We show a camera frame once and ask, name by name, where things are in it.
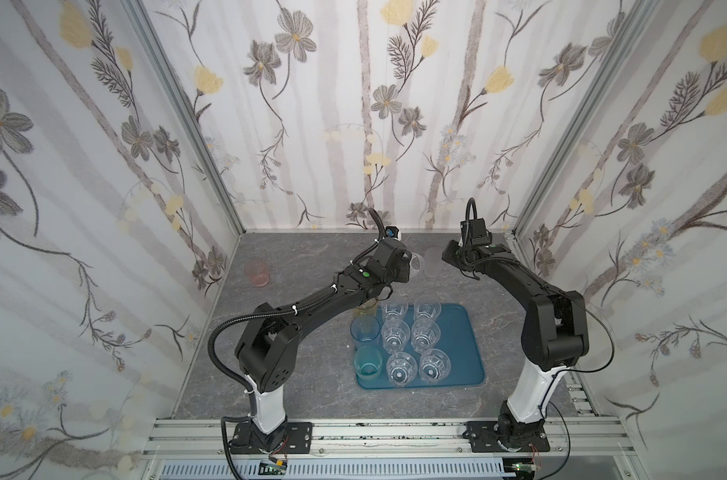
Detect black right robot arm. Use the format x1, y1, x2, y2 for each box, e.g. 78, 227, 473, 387
441, 199, 591, 453

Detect green frosted glass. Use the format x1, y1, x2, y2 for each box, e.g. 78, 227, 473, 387
353, 345, 383, 381

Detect pink transparent glass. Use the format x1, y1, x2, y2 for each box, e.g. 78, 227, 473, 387
243, 259, 270, 288

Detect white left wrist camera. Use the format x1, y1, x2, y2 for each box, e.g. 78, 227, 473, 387
385, 225, 403, 240

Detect white slotted cable duct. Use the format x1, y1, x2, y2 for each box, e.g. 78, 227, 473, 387
158, 458, 517, 480

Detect clear faceted glass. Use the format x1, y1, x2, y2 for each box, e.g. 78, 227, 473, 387
411, 318, 441, 354
381, 319, 411, 355
413, 295, 443, 321
381, 299, 409, 322
387, 351, 419, 388

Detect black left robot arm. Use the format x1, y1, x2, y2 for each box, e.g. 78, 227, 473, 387
206, 209, 413, 453

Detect teal plastic tray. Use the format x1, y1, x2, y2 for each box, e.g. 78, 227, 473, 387
354, 303, 485, 389

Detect blue frosted glass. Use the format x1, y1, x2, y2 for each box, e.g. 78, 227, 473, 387
350, 315, 381, 349

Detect white frosted glass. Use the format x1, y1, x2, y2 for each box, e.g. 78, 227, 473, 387
419, 348, 451, 384
423, 247, 445, 279

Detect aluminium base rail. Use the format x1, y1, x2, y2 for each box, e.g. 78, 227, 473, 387
137, 415, 647, 479

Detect yellow transparent glass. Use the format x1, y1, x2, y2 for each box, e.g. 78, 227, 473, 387
352, 299, 379, 318

